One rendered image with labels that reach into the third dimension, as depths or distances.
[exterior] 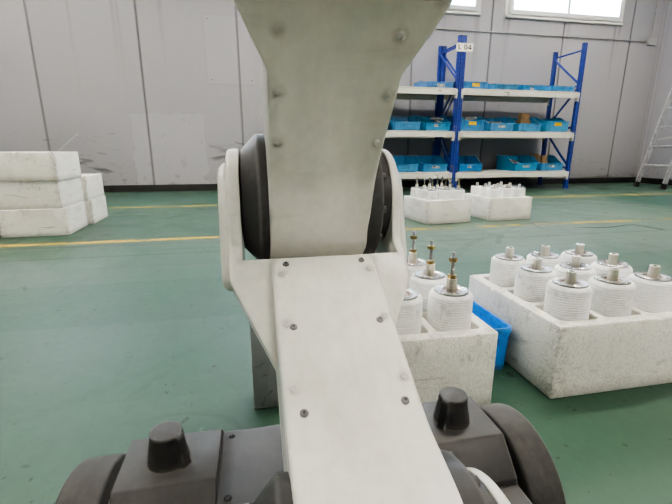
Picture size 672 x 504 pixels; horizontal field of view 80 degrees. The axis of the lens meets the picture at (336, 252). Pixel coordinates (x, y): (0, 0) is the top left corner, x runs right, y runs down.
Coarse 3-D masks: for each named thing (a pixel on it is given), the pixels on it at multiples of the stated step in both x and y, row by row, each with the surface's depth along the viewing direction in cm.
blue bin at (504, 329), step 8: (472, 312) 120; (480, 312) 116; (488, 312) 112; (488, 320) 112; (496, 320) 108; (496, 328) 108; (504, 328) 101; (504, 336) 102; (504, 344) 103; (496, 352) 103; (504, 352) 104; (496, 360) 104; (504, 360) 105; (496, 368) 105
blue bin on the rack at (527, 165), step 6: (498, 156) 600; (504, 156) 585; (510, 156) 611; (516, 156) 613; (522, 156) 602; (528, 156) 589; (498, 162) 603; (504, 162) 588; (510, 162) 574; (522, 162) 602; (528, 162) 589; (534, 162) 576; (498, 168) 604; (504, 168) 589; (510, 168) 575; (516, 168) 566; (522, 168) 568; (528, 168) 570; (534, 168) 571
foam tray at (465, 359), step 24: (408, 336) 84; (432, 336) 84; (456, 336) 84; (480, 336) 85; (408, 360) 83; (432, 360) 84; (456, 360) 85; (480, 360) 87; (432, 384) 86; (456, 384) 87; (480, 384) 88
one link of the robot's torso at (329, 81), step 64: (256, 0) 26; (320, 0) 26; (384, 0) 27; (448, 0) 28; (320, 64) 30; (384, 64) 30; (320, 128) 34; (384, 128) 35; (256, 192) 39; (320, 192) 39; (384, 192) 43; (256, 256) 44
